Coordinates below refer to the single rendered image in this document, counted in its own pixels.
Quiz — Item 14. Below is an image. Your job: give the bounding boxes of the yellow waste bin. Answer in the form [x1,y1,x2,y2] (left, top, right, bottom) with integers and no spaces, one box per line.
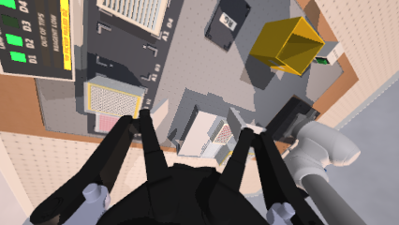
[249,16,325,75]

